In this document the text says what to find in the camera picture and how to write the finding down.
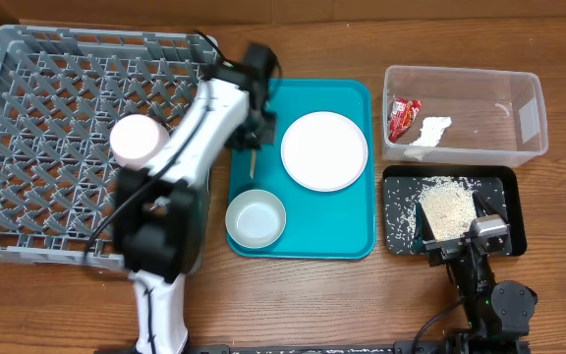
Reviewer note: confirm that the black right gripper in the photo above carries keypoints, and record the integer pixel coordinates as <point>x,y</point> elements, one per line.
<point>444,250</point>

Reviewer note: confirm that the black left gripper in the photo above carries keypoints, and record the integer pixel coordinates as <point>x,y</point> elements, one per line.
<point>265,134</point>

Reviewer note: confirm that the wooden chopstick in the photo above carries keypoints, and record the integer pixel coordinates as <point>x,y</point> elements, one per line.
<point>252,164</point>

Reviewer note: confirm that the white napkin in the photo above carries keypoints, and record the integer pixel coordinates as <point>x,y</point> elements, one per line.
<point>431,133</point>

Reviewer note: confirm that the red snack wrapper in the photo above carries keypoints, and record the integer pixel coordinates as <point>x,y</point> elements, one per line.
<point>403,114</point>

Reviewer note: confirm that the white rice bowl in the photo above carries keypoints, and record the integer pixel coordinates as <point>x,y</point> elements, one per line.
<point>135,139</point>

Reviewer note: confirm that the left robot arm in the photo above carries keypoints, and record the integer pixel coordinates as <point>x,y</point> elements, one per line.
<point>161,212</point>

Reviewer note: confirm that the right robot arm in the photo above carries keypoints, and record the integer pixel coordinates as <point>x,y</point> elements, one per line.
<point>498,313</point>

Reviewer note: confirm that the black food waste tray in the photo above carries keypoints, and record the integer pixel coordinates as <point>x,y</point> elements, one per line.
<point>497,184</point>

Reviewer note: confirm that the pile of rice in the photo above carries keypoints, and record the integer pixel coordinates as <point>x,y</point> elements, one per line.
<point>447,202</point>

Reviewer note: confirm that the large white plate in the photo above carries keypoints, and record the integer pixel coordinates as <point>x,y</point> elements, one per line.
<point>324,151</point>

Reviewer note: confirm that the grey shallow bowl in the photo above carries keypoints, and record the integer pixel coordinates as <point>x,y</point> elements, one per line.
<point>255,219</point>

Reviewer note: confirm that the teal plastic tray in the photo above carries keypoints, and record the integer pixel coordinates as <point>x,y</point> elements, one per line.
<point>320,225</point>

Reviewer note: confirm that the clear plastic bin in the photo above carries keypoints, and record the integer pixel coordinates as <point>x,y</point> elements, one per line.
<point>497,117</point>

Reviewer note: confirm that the grey plastic dish rack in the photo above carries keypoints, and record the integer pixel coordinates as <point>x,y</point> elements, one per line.
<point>61,91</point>

